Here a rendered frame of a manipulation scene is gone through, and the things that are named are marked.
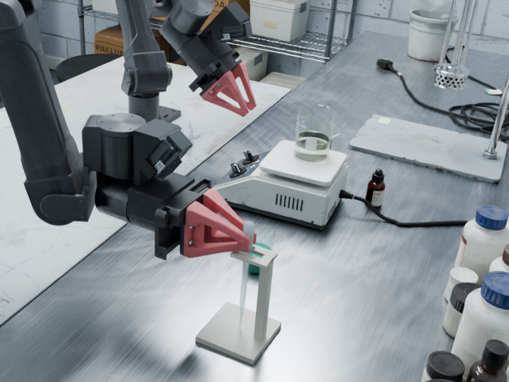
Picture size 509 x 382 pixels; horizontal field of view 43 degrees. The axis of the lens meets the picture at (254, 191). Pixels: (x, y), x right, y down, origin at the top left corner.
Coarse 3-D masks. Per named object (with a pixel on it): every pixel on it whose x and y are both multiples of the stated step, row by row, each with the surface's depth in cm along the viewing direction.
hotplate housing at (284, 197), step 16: (256, 176) 104; (272, 176) 104; (336, 176) 106; (224, 192) 107; (240, 192) 106; (256, 192) 105; (272, 192) 104; (288, 192) 103; (304, 192) 101; (320, 192) 101; (336, 192) 105; (256, 208) 107; (272, 208) 105; (288, 208) 104; (304, 208) 103; (320, 208) 102; (304, 224) 104; (320, 224) 103
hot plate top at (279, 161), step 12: (288, 144) 111; (276, 156) 107; (288, 156) 107; (336, 156) 108; (264, 168) 103; (276, 168) 103; (288, 168) 103; (300, 168) 103; (312, 168) 104; (324, 168) 104; (336, 168) 104; (312, 180) 101; (324, 180) 100
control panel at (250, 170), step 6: (270, 150) 114; (264, 156) 112; (240, 162) 116; (252, 162) 112; (258, 162) 110; (252, 168) 108; (228, 174) 111; (246, 174) 106; (222, 180) 109; (228, 180) 107
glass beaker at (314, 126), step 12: (300, 108) 105; (312, 108) 107; (324, 108) 106; (300, 120) 103; (312, 120) 101; (324, 120) 101; (300, 132) 103; (312, 132) 102; (324, 132) 102; (300, 144) 104; (312, 144) 103; (324, 144) 104; (300, 156) 105; (312, 156) 104; (324, 156) 105
